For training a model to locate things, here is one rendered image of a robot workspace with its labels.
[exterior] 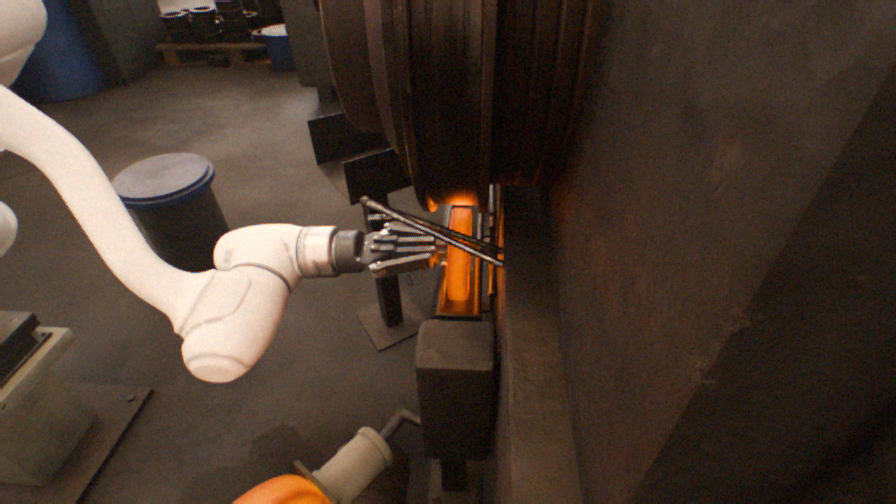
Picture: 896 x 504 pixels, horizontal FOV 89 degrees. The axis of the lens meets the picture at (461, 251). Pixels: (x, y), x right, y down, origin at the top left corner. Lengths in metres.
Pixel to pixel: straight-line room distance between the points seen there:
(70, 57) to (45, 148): 3.27
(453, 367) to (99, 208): 0.54
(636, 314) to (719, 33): 0.14
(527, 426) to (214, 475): 1.18
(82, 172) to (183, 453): 0.95
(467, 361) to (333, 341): 1.12
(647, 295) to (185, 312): 0.61
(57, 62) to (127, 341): 2.53
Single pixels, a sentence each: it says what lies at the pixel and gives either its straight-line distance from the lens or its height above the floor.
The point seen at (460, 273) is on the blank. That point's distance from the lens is 0.71.
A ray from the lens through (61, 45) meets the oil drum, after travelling 4.11.
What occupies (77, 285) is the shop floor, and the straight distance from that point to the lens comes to 2.30.
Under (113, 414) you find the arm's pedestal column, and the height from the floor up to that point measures 0.02.
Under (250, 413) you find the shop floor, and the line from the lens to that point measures 1.57.
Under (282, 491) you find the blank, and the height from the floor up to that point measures 0.77.
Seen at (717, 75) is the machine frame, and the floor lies 1.19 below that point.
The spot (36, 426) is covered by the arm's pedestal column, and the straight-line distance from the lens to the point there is 1.62.
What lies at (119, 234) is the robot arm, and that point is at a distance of 0.78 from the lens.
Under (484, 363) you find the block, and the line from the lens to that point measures 0.55.
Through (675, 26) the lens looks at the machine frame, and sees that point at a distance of 0.25.
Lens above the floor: 1.25
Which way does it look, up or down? 41 degrees down
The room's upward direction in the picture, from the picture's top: straight up
